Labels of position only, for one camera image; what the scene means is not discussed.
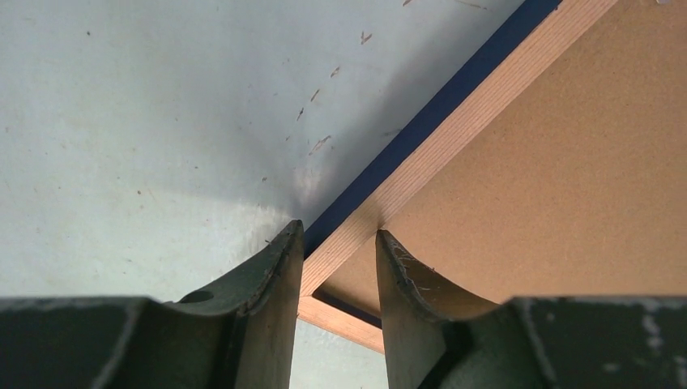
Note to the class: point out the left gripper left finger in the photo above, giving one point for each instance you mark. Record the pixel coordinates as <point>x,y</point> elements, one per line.
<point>236,332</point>

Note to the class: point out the brown backing board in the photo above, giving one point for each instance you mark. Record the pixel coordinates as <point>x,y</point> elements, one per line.
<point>579,186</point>

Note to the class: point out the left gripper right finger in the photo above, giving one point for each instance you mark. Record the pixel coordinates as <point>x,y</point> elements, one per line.
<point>439,335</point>

